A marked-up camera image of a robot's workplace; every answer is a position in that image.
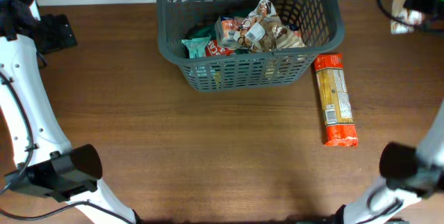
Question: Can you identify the beige rice pouch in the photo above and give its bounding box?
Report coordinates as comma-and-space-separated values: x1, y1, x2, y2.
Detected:
391, 0, 425, 26

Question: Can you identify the mint green wipes packet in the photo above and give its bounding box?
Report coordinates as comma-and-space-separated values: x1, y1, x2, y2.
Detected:
181, 36, 211, 78

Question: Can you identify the green Nescafe coffee bag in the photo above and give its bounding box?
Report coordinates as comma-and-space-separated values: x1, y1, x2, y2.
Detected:
185, 7, 257, 58

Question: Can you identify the red spaghetti pasta packet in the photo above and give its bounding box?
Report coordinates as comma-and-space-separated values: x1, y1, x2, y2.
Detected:
314, 53, 359, 147

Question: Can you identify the beige nut mix pouch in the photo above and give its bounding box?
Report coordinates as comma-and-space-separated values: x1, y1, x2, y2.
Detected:
233, 0, 306, 53

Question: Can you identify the Kleenex tissue multipack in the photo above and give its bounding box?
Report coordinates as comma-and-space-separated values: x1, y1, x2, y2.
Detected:
214, 16, 241, 49

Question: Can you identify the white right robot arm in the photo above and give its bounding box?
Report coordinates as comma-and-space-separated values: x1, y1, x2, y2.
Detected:
331, 0, 443, 224

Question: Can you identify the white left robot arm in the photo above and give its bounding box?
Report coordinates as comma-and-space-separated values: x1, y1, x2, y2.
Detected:
1, 0, 142, 223

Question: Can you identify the grey plastic mesh basket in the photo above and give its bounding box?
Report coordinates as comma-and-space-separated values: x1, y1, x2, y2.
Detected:
157, 0, 344, 92

